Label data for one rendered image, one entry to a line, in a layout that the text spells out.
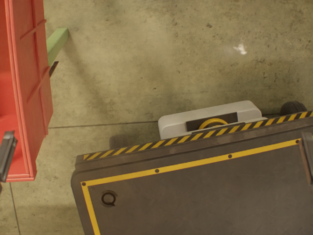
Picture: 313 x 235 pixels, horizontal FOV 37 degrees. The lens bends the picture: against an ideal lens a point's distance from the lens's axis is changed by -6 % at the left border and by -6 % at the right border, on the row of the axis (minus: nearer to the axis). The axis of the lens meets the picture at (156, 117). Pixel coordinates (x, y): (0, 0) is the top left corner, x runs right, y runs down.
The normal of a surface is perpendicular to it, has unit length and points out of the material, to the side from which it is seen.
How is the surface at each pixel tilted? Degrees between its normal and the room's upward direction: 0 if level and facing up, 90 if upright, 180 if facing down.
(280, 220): 0
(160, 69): 0
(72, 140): 0
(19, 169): 90
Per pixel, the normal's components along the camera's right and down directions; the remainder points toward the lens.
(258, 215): 0.09, 0.30
